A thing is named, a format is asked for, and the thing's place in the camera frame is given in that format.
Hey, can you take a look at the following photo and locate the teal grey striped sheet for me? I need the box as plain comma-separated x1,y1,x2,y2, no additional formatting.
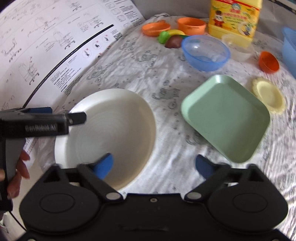
133,1,295,38

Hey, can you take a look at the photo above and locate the round white plate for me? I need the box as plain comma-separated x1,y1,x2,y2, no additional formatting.
55,89,156,190

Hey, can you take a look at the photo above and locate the clear plastic bowl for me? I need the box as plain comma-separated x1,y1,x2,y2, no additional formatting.
221,34,254,62

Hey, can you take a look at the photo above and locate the white instruction sheet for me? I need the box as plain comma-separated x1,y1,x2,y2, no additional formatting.
0,0,146,172

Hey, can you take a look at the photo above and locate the yellow toy banana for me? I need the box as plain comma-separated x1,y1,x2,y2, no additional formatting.
167,29,185,36

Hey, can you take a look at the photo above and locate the square green plate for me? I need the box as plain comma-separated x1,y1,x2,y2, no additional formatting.
181,75,270,163

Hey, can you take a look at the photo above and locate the dark orange small bowl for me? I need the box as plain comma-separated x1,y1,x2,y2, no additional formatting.
258,51,280,74

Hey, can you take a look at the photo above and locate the yellow flower-shaped saucer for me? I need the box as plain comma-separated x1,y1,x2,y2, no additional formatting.
252,77,286,114

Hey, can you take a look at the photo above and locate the light green toy fruit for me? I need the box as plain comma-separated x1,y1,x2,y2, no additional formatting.
158,31,170,44

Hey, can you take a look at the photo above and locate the orange round cup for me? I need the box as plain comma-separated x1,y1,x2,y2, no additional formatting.
177,17,207,36

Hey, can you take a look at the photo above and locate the yellow dish soap jug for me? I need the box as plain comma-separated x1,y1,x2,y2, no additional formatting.
208,0,262,42

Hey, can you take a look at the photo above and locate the orange shallow dish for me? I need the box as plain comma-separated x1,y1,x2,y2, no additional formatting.
142,22,171,37

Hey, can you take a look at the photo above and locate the brown toy fruit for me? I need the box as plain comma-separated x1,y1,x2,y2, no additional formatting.
165,35,183,49

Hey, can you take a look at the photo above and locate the blue translucent bowl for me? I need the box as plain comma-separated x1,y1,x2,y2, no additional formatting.
181,35,231,72

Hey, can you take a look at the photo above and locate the person's left hand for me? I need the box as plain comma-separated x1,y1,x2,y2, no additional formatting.
7,150,30,199

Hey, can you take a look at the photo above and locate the large blue plastic basin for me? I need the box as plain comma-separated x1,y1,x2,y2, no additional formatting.
282,27,296,78

